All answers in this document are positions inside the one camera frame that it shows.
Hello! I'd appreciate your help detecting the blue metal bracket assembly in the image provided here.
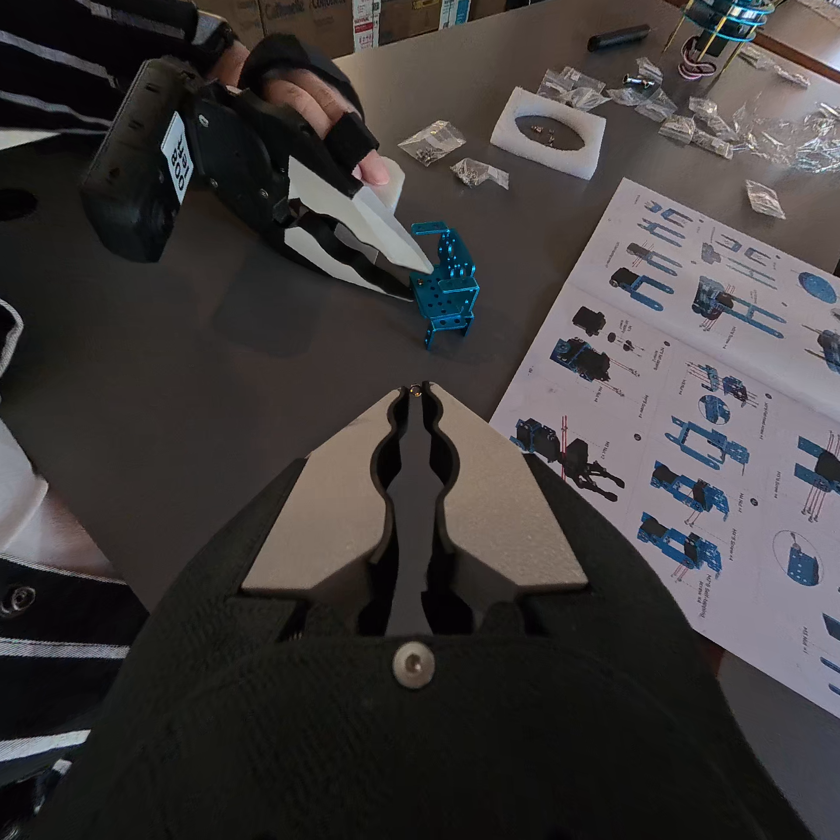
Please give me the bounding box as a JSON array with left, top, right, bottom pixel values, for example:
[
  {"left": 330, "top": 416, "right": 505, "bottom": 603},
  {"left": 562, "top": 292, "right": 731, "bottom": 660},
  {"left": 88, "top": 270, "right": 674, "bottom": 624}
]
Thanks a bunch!
[{"left": 410, "top": 222, "right": 483, "bottom": 353}]

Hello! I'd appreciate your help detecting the printed instruction manual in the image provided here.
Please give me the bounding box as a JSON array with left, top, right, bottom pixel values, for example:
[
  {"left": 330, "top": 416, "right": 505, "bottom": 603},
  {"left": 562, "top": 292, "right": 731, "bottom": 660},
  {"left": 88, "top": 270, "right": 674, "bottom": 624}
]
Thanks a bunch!
[{"left": 491, "top": 177, "right": 840, "bottom": 713}]

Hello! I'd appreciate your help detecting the black cylindrical tool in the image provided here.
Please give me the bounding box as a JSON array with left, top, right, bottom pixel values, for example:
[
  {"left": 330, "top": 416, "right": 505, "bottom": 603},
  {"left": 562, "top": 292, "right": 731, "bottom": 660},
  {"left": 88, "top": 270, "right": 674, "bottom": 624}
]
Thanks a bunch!
[{"left": 587, "top": 25, "right": 652, "bottom": 53}]

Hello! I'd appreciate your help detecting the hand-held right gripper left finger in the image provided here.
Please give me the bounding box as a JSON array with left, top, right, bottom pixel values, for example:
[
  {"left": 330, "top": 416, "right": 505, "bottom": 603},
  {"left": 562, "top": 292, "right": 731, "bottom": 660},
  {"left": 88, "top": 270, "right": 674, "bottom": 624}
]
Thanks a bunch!
[{"left": 240, "top": 386, "right": 418, "bottom": 635}]

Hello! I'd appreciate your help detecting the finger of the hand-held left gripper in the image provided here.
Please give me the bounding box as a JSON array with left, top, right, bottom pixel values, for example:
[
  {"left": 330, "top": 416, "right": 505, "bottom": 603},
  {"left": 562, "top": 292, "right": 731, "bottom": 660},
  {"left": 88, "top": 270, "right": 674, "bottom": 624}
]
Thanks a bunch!
[
  {"left": 281, "top": 213, "right": 416, "bottom": 303},
  {"left": 287, "top": 156, "right": 435, "bottom": 277}
]

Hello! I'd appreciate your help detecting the crumpled clear plastic wrap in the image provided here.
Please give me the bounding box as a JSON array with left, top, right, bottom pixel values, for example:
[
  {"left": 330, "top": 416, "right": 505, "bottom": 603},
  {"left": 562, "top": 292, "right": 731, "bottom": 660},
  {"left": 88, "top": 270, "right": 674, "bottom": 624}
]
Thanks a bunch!
[{"left": 728, "top": 98, "right": 840, "bottom": 175}]

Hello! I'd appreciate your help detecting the small clear parts bag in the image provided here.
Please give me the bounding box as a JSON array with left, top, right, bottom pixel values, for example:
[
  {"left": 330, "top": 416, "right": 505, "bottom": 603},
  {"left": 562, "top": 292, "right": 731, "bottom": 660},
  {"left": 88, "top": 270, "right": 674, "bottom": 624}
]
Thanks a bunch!
[{"left": 745, "top": 180, "right": 786, "bottom": 219}]

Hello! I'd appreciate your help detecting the person's left forearm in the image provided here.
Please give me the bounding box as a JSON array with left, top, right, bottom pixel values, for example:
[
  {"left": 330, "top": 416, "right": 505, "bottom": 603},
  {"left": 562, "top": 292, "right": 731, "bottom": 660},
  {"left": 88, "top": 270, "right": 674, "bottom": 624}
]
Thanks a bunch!
[{"left": 0, "top": 0, "right": 238, "bottom": 152}]

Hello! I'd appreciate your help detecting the pile of small plastic bags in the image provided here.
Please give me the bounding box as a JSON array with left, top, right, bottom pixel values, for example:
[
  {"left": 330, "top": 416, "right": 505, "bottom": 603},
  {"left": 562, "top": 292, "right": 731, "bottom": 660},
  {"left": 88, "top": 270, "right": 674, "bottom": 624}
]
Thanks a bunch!
[{"left": 537, "top": 58, "right": 736, "bottom": 158}]

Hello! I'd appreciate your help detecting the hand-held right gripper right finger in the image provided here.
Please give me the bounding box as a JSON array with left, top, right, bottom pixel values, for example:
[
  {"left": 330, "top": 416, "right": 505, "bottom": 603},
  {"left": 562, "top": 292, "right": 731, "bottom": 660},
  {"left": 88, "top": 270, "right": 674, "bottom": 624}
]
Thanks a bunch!
[{"left": 419, "top": 382, "right": 589, "bottom": 635}]

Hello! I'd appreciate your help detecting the dark grey desk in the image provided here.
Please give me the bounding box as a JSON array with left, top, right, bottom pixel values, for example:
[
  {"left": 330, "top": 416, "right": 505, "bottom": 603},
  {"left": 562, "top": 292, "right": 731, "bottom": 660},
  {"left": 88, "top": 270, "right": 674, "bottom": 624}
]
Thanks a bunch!
[{"left": 0, "top": 0, "right": 840, "bottom": 840}]

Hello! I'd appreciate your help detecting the white foam block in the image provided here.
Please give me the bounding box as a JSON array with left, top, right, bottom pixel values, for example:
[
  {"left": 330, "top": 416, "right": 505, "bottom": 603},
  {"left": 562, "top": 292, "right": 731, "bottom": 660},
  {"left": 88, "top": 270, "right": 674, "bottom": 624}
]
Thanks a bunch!
[{"left": 490, "top": 85, "right": 606, "bottom": 181}]

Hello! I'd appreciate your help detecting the person's torso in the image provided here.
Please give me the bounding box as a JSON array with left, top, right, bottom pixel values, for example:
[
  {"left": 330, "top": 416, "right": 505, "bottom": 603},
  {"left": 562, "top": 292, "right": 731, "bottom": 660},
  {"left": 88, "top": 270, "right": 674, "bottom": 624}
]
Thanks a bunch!
[{"left": 0, "top": 298, "right": 148, "bottom": 840}]

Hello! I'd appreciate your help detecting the person's left hand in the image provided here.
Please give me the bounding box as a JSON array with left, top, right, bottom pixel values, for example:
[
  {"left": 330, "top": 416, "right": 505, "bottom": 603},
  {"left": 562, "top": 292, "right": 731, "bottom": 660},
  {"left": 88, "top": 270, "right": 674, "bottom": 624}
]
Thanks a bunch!
[{"left": 217, "top": 34, "right": 391, "bottom": 187}]

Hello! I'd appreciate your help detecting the stack of cardboard boxes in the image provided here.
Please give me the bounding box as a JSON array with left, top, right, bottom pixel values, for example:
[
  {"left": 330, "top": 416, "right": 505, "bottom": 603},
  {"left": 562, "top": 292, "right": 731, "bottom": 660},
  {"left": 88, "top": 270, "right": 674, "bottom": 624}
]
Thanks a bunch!
[{"left": 197, "top": 0, "right": 500, "bottom": 56}]

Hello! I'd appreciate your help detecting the clear bag of screws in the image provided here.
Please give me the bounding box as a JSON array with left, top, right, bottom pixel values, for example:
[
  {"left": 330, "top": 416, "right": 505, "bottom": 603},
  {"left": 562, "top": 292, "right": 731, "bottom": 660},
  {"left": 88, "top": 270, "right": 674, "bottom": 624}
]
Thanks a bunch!
[
  {"left": 450, "top": 157, "right": 509, "bottom": 190},
  {"left": 398, "top": 120, "right": 467, "bottom": 164}
]

